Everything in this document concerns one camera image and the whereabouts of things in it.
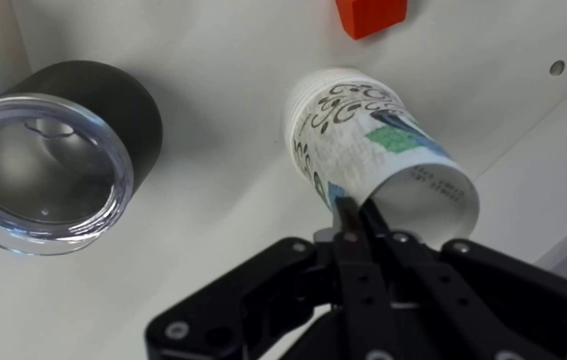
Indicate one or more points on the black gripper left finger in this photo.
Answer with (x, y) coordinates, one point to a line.
(331, 293)

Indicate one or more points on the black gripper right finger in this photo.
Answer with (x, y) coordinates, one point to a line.
(479, 302)

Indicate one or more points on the patterned paper cup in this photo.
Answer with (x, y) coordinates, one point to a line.
(351, 137)

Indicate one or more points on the black tumbler with clear lid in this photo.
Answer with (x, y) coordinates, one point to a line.
(76, 141)

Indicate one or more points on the red cube block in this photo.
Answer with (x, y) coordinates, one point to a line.
(367, 16)

